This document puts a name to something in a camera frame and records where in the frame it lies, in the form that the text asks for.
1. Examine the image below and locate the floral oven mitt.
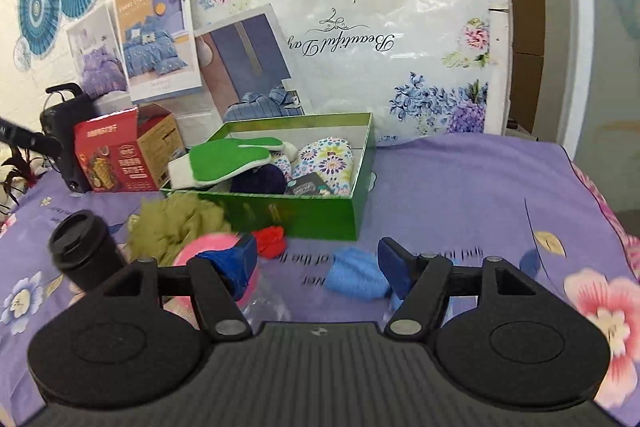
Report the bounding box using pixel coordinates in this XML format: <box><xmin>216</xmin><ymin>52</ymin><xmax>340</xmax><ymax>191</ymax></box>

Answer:
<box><xmin>271</xmin><ymin>136</ymin><xmax>354</xmax><ymax>196</ymax></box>

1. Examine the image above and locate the olive green fluffy cloth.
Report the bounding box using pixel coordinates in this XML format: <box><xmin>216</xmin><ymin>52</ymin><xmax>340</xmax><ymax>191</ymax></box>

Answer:
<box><xmin>127</xmin><ymin>193</ymin><xmax>231</xmax><ymax>267</ymax></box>

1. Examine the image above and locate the black portable speaker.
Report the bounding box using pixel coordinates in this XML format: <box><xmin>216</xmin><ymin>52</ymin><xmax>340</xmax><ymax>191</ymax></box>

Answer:
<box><xmin>40</xmin><ymin>82</ymin><xmax>98</xmax><ymax>193</ymax></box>

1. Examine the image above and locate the red fabric flower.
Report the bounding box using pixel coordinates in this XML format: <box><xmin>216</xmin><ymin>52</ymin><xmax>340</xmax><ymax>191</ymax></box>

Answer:
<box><xmin>252</xmin><ymin>225</ymin><xmax>286</xmax><ymax>259</ymax></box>

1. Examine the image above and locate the red snack box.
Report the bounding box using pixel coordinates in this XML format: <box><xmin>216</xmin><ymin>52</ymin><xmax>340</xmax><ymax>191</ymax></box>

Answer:
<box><xmin>74</xmin><ymin>104</ymin><xmax>186</xmax><ymax>192</ymax></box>

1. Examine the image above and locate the dark packet in box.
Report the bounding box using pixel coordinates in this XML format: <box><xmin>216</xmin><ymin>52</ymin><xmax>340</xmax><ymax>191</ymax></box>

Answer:
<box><xmin>286</xmin><ymin>172</ymin><xmax>333</xmax><ymax>196</ymax></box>

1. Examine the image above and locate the green white slipper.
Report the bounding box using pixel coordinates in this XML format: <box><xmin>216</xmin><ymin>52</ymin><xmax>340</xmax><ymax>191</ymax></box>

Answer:
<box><xmin>168</xmin><ymin>138</ymin><xmax>285</xmax><ymax>190</ymax></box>

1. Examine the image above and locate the dark navy yarn ball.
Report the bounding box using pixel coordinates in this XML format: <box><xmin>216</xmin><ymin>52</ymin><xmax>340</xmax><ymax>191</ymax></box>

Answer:
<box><xmin>230</xmin><ymin>164</ymin><xmax>288</xmax><ymax>195</ymax></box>

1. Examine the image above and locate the blue bedroom picture card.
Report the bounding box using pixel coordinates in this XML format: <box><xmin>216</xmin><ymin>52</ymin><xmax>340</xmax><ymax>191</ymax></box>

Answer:
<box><xmin>195</xmin><ymin>4</ymin><xmax>304</xmax><ymax>122</ymax></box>

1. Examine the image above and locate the floral white bedding package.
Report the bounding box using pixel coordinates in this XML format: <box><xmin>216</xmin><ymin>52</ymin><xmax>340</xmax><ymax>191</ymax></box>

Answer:
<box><xmin>192</xmin><ymin>0</ymin><xmax>510</xmax><ymax>145</ymax></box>

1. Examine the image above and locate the pink ball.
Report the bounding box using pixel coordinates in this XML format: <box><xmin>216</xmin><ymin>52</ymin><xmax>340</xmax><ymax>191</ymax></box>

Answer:
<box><xmin>171</xmin><ymin>232</ymin><xmax>262</xmax><ymax>316</ymax></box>

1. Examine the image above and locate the purple bedding poster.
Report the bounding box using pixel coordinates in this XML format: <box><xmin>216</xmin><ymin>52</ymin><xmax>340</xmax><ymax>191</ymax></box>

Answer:
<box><xmin>66</xmin><ymin>3</ymin><xmax>128</xmax><ymax>98</ymax></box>

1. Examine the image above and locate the green open cardboard box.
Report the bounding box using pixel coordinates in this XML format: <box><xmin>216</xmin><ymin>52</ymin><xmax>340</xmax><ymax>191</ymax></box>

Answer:
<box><xmin>191</xmin><ymin>113</ymin><xmax>375</xmax><ymax>241</ymax></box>

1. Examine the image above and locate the blue bedding poster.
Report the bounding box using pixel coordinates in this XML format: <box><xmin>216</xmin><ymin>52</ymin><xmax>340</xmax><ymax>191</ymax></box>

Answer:
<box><xmin>113</xmin><ymin>0</ymin><xmax>202</xmax><ymax>103</ymax></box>

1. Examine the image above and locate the light blue knitted item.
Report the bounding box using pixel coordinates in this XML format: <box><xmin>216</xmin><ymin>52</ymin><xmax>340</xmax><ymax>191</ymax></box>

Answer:
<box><xmin>324</xmin><ymin>247</ymin><xmax>390</xmax><ymax>301</ymax></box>

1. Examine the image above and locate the black coffee cup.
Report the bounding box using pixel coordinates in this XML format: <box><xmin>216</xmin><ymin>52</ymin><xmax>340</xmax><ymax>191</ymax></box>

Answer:
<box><xmin>48</xmin><ymin>210</ymin><xmax>126</xmax><ymax>291</ymax></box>

